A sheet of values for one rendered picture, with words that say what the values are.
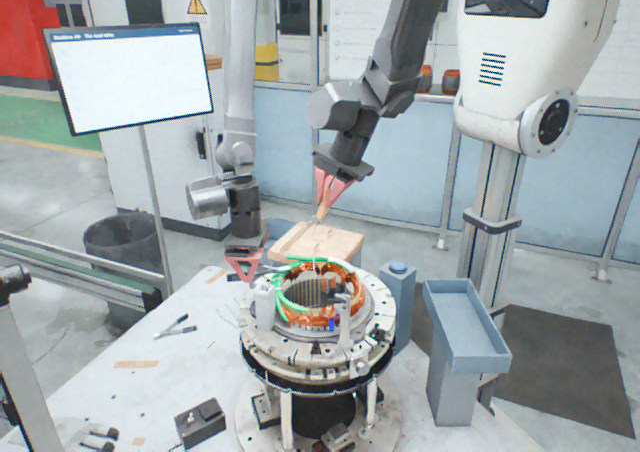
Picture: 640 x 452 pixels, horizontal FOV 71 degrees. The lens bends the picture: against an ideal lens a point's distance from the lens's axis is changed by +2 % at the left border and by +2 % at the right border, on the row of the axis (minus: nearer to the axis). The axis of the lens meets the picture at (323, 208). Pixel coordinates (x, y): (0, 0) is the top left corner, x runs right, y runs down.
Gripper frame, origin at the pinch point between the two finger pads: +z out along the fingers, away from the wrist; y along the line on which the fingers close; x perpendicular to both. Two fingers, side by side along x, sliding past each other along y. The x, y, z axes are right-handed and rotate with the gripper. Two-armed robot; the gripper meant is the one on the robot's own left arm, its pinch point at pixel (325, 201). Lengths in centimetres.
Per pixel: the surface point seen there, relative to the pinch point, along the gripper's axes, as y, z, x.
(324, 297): 9.7, 10.5, -10.2
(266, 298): 0.0, 18.2, -10.0
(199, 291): -37, 69, 30
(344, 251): 1.1, 24.6, 28.3
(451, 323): 31.4, 19.3, 18.3
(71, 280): -85, 93, 21
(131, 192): -198, 164, 160
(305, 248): -8.0, 28.3, 25.0
